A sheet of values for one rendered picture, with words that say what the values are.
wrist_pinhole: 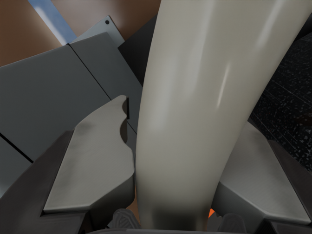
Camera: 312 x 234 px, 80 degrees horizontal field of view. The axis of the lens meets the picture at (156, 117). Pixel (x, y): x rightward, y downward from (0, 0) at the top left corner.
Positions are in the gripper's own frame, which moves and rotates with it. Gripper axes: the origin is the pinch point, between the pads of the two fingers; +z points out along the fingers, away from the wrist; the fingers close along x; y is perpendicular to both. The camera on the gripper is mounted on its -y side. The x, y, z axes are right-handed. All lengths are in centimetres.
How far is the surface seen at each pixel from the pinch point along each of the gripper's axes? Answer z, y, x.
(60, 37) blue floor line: 91, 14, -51
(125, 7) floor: 91, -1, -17
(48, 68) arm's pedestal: 31.9, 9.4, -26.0
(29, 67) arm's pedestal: 27.2, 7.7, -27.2
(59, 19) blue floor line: 92, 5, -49
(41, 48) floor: 91, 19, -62
